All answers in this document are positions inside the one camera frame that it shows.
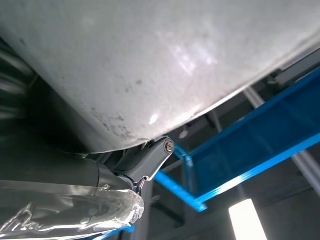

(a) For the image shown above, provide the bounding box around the blue metal shelf rack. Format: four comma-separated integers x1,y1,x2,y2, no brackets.
82,67,320,240

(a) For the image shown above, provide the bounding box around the bright ceiling light panel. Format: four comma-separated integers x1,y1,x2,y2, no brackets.
229,198,268,240

